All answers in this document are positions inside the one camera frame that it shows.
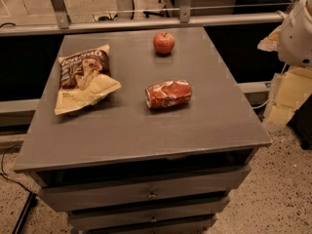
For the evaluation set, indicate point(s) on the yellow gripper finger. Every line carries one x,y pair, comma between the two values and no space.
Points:
294,90
270,42

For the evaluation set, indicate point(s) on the brown chip bag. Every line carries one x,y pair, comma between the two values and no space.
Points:
84,80

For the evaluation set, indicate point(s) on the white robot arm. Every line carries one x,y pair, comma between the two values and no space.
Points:
292,41

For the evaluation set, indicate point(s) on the red apple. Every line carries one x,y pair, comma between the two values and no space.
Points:
163,43

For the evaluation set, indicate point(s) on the crushed red soda can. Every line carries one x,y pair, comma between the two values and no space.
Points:
168,94

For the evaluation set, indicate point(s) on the middle grey drawer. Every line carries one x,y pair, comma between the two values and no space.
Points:
148,212

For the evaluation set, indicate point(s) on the grey drawer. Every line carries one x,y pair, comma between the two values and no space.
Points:
148,212
97,195
168,226

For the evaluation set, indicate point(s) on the bottom grey drawer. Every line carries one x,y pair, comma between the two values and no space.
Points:
168,226

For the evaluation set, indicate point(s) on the grey drawer cabinet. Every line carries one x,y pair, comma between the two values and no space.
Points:
122,139

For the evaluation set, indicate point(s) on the top grey drawer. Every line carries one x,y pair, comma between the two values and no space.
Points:
97,195

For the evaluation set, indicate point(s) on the metal railing frame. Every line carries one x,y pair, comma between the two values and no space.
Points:
39,17

